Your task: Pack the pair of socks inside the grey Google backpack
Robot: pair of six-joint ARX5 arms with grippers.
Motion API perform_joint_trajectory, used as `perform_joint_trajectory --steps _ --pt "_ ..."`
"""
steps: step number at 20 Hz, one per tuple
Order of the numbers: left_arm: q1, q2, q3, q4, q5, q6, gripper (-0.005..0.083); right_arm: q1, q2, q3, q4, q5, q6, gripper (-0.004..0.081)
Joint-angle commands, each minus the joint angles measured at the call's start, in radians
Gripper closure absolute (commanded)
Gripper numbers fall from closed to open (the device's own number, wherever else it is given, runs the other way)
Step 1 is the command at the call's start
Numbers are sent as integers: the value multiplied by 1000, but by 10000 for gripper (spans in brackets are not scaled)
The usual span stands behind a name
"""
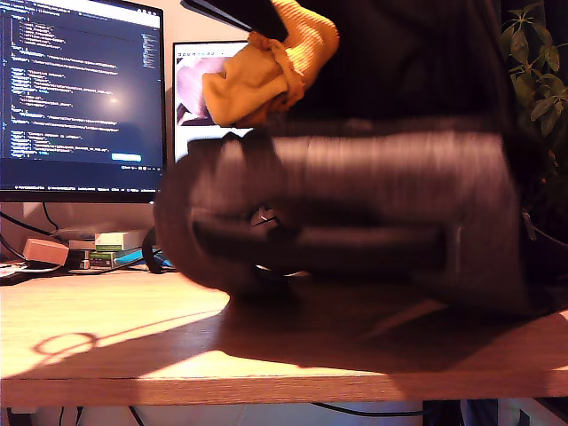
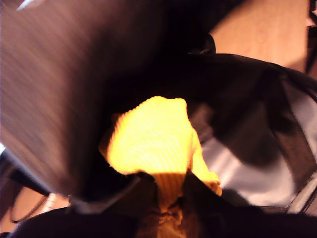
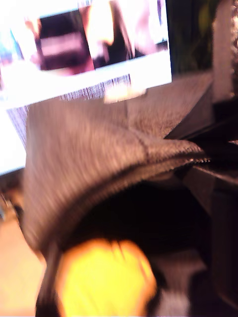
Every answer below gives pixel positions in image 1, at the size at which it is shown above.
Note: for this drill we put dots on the black flat object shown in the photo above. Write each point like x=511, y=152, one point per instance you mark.
x=18, y=276

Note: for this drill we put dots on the monitor with dark code screen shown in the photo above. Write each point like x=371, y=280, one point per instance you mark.
x=80, y=111

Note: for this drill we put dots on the blue flat item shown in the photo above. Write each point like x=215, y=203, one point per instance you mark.
x=131, y=256

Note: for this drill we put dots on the yellow pair of socks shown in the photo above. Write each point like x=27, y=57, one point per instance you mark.
x=262, y=84

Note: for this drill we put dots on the white and green box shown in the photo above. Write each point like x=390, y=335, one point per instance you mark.
x=117, y=241

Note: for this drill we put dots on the small pink box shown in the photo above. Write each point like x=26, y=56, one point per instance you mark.
x=44, y=252

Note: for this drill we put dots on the grey fabric backpack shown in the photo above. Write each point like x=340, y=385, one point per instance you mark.
x=377, y=199

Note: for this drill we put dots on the monitor with white screen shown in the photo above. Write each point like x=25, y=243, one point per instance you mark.
x=184, y=144

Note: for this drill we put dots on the black table leg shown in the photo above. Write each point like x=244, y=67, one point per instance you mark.
x=440, y=415

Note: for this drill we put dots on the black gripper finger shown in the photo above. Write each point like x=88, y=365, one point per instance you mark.
x=248, y=15

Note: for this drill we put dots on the green leafy houseplant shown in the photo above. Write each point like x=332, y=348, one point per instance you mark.
x=537, y=89

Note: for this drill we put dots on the dark green box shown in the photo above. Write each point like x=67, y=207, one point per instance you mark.
x=104, y=259

